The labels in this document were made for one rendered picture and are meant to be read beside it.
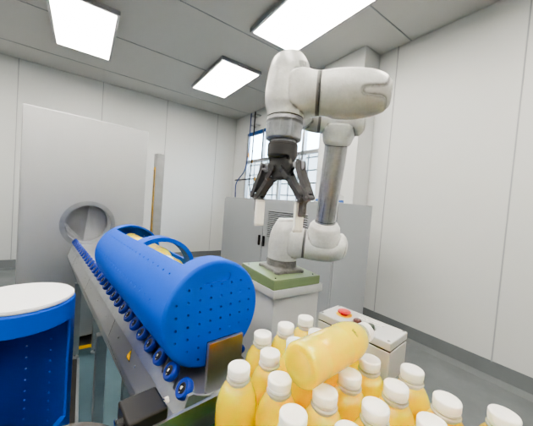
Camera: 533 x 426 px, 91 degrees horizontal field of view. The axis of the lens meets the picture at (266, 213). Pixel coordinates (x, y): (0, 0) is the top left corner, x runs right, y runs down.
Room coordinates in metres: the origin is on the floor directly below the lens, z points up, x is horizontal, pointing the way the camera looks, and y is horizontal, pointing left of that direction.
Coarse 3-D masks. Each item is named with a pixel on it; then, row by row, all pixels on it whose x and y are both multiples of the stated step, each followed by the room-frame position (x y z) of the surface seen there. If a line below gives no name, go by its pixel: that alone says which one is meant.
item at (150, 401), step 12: (132, 396) 0.49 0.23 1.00; (144, 396) 0.49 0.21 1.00; (156, 396) 0.49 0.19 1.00; (120, 408) 0.46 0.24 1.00; (132, 408) 0.46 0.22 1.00; (144, 408) 0.46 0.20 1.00; (156, 408) 0.47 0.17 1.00; (120, 420) 0.44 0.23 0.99; (132, 420) 0.44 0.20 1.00; (144, 420) 0.44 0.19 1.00; (156, 420) 0.46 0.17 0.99
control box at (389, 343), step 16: (320, 320) 0.72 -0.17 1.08; (336, 320) 0.68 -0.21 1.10; (352, 320) 0.68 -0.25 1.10; (368, 320) 0.69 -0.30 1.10; (384, 336) 0.61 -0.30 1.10; (400, 336) 0.62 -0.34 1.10; (368, 352) 0.61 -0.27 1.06; (384, 352) 0.59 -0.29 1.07; (400, 352) 0.62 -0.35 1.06; (384, 368) 0.58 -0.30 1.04
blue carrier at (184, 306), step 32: (128, 224) 1.32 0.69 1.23; (96, 256) 1.19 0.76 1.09; (128, 256) 0.90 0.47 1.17; (160, 256) 0.78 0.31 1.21; (192, 256) 1.07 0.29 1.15; (128, 288) 0.80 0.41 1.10; (160, 288) 0.65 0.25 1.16; (192, 288) 0.63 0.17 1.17; (224, 288) 0.70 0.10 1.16; (160, 320) 0.59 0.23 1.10; (192, 320) 0.64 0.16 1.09; (224, 320) 0.70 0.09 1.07; (192, 352) 0.64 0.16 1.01
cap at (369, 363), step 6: (366, 354) 0.51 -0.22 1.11; (360, 360) 0.49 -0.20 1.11; (366, 360) 0.49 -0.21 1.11; (372, 360) 0.49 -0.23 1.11; (378, 360) 0.49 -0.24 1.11; (360, 366) 0.49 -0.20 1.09; (366, 366) 0.48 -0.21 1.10; (372, 366) 0.48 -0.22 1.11; (378, 366) 0.48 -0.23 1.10; (372, 372) 0.48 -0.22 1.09; (378, 372) 0.48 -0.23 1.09
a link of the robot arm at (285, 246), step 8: (280, 224) 1.32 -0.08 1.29; (288, 224) 1.31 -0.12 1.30; (272, 232) 1.34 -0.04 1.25; (280, 232) 1.31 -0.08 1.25; (288, 232) 1.30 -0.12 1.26; (296, 232) 1.30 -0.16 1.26; (304, 232) 1.32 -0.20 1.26; (272, 240) 1.33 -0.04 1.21; (280, 240) 1.30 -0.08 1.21; (288, 240) 1.30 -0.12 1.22; (296, 240) 1.29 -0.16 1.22; (272, 248) 1.33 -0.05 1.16; (280, 248) 1.30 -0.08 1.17; (288, 248) 1.30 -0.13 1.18; (296, 248) 1.29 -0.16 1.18; (272, 256) 1.33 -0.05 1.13; (280, 256) 1.31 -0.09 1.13; (288, 256) 1.31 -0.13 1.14; (296, 256) 1.31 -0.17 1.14
